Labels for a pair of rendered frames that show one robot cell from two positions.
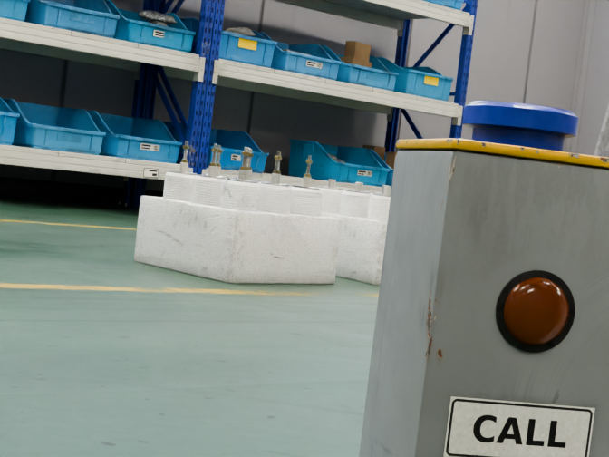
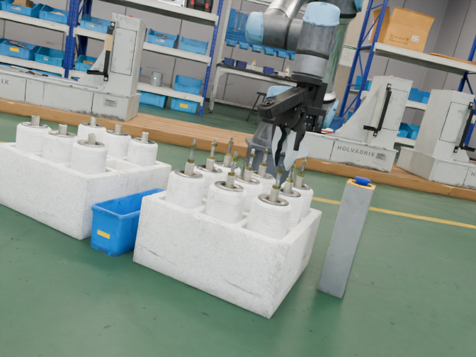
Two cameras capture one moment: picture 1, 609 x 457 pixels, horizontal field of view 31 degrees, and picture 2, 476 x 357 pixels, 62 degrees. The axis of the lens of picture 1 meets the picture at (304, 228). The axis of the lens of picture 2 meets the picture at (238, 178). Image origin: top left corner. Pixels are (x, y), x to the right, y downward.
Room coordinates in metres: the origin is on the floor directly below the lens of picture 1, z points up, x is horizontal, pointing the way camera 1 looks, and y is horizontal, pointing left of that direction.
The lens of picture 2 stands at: (1.44, 0.19, 0.50)
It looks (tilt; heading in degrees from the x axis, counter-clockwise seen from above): 13 degrees down; 211
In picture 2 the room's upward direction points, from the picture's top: 12 degrees clockwise
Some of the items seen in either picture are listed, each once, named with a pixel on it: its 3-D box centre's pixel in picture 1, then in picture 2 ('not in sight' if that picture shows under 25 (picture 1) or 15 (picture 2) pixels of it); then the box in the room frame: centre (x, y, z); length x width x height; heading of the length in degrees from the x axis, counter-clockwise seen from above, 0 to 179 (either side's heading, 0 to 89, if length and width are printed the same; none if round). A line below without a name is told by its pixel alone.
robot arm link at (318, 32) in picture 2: not in sight; (318, 32); (0.60, -0.20, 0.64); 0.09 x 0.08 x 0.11; 19
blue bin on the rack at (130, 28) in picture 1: (138, 27); not in sight; (5.45, 0.92, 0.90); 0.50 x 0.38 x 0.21; 40
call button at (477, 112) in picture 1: (517, 135); (362, 181); (0.39, -0.07, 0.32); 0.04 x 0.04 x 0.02
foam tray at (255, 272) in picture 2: not in sight; (234, 234); (0.52, -0.34, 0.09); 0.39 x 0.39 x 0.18; 11
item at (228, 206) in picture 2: not in sight; (222, 220); (0.64, -0.32, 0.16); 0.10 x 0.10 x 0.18
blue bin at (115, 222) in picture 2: not in sight; (139, 219); (0.64, -0.60, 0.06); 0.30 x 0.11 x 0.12; 9
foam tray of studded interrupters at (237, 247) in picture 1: (237, 239); not in sight; (2.99, 0.18, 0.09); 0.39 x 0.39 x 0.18; 46
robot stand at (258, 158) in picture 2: not in sight; (262, 181); (0.07, -0.53, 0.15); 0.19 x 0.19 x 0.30; 39
